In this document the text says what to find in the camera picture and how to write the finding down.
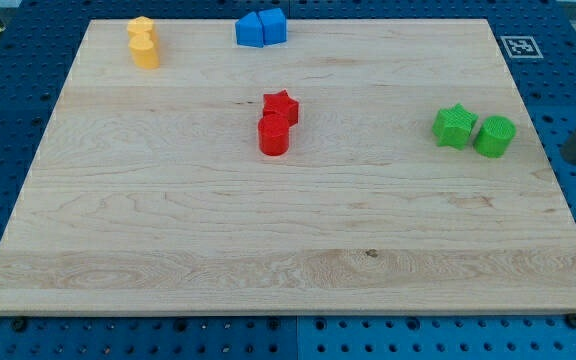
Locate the green cylinder block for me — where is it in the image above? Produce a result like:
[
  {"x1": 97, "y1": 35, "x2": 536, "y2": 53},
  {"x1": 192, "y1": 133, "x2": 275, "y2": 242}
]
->
[{"x1": 473, "y1": 115, "x2": 516, "y2": 158}]

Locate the green star block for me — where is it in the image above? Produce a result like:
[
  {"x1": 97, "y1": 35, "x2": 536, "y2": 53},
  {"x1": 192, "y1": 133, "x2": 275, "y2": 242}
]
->
[{"x1": 432, "y1": 103, "x2": 479, "y2": 150}]

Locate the wooden board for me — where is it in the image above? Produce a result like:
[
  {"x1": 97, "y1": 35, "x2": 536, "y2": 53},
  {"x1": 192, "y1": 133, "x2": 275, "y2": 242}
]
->
[{"x1": 0, "y1": 19, "x2": 576, "y2": 317}]

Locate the blue wedge block left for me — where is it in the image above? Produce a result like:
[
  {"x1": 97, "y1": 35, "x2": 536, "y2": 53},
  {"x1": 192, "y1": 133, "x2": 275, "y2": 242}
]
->
[{"x1": 235, "y1": 12, "x2": 264, "y2": 48}]

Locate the white fiducial marker tag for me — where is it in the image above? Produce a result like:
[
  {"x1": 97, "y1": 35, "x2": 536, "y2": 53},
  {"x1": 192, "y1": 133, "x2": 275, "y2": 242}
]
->
[{"x1": 500, "y1": 35, "x2": 543, "y2": 59}]

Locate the yellow heart block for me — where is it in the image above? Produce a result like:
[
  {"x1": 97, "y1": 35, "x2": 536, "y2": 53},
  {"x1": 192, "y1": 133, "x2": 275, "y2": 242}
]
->
[{"x1": 128, "y1": 33, "x2": 160, "y2": 69}]

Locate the blue pentagon block right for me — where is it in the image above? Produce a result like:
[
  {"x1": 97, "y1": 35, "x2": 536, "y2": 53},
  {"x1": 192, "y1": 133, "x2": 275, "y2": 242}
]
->
[{"x1": 258, "y1": 8, "x2": 287, "y2": 45}]

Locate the red cylinder block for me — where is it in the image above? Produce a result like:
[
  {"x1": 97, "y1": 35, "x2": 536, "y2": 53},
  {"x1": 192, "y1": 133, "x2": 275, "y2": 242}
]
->
[{"x1": 257, "y1": 113, "x2": 290, "y2": 156}]

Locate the red star block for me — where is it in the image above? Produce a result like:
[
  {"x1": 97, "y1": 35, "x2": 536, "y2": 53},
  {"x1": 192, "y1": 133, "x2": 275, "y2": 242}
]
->
[{"x1": 262, "y1": 90, "x2": 299, "y2": 126}]

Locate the yellow hexagon block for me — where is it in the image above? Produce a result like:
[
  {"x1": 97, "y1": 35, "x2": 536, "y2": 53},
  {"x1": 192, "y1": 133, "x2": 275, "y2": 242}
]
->
[{"x1": 126, "y1": 16, "x2": 158, "y2": 45}]

